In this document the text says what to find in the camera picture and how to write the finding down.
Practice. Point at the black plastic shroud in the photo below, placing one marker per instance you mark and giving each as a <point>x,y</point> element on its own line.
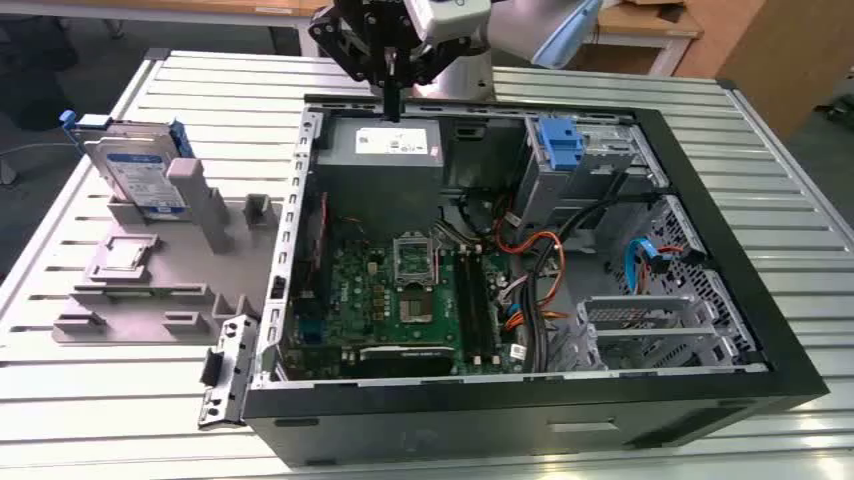
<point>480,160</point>

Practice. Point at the silver CPU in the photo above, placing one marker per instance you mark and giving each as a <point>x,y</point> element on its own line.
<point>124,256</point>

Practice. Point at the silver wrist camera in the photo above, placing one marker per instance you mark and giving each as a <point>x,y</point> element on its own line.
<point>447,22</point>

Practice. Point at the metal locking lever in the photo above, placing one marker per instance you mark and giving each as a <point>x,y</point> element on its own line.
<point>438,265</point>

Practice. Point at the blue drive release latch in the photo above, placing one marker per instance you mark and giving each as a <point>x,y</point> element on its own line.
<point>560,145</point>

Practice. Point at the black graphics card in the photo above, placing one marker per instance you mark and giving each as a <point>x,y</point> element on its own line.
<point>400,360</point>

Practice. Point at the brown wooden cabinet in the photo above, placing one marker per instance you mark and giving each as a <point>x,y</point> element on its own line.
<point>787,60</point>

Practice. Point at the black PC case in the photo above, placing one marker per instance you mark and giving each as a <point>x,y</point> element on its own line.
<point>467,425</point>

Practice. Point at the CPU socket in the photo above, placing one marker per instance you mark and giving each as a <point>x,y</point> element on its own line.
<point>422,307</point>

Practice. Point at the green RAM stick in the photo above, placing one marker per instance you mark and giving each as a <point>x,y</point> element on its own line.
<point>133,292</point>

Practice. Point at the metal hinged case bracket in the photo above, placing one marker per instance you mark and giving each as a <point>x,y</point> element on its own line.
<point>229,350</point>

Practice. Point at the metal disk bay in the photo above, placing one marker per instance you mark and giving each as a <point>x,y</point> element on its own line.
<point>640,332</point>

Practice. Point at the hard disk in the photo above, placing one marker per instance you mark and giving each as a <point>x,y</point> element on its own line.
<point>140,175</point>

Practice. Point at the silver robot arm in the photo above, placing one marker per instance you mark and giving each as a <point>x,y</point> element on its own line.
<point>467,75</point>

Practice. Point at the metal optical drive cage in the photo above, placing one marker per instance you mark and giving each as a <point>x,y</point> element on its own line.
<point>607,165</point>

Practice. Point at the black chair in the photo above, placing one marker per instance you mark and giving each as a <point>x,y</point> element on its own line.
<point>33,75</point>

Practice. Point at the grey parts rack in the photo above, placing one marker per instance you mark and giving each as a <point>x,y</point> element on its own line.
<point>187,270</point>

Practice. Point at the black RAM slot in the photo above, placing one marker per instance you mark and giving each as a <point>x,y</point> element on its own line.
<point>487,300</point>
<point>468,300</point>

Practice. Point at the grey power supply unit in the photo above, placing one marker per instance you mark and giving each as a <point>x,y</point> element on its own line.
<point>373,200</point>

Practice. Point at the green motherboard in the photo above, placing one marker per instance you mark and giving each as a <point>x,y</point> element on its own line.
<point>360,300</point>

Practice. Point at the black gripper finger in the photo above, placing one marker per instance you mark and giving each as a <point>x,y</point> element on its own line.
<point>440,65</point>
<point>340,45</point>

